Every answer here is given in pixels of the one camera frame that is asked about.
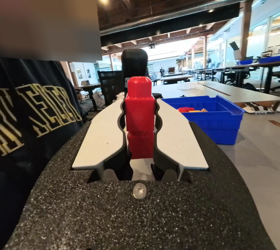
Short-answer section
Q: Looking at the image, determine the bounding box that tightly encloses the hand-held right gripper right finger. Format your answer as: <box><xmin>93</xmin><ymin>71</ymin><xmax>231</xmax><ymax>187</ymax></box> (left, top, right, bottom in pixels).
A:
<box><xmin>153</xmin><ymin>98</ymin><xmax>209</xmax><ymax>181</ymax></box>

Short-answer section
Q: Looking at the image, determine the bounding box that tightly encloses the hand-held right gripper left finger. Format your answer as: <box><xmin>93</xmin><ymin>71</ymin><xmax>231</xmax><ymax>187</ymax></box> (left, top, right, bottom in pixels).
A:
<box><xmin>72</xmin><ymin>98</ymin><xmax>132</xmax><ymax>178</ymax></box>

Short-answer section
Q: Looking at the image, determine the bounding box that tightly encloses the blue plastic bin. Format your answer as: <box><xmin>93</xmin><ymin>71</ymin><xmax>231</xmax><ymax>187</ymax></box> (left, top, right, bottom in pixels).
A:
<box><xmin>163</xmin><ymin>95</ymin><xmax>245</xmax><ymax>145</ymax></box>

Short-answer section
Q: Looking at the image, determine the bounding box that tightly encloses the black mesh chair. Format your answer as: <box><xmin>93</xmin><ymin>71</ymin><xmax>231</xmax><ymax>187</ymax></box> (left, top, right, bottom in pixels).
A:
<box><xmin>97</xmin><ymin>70</ymin><xmax>124</xmax><ymax>106</ymax></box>

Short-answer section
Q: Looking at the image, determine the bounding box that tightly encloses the clear plastic wrap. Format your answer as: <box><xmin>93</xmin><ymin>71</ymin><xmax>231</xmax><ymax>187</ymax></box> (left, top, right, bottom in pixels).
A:
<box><xmin>178</xmin><ymin>83</ymin><xmax>199</xmax><ymax>90</ymax></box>

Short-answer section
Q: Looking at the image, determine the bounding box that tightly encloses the black and white cloth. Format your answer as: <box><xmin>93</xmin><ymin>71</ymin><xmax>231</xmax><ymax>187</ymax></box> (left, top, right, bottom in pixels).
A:
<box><xmin>233</xmin><ymin>100</ymin><xmax>280</xmax><ymax>114</ymax></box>

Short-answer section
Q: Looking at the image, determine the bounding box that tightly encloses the dark background table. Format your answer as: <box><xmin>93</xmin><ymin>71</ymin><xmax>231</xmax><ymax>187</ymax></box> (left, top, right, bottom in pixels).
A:
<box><xmin>225</xmin><ymin>61</ymin><xmax>280</xmax><ymax>94</ymax></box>

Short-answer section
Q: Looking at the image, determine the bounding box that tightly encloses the black white standing device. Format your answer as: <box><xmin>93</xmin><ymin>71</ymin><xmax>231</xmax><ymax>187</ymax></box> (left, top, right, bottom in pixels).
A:
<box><xmin>229</xmin><ymin>41</ymin><xmax>243</xmax><ymax>60</ymax></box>

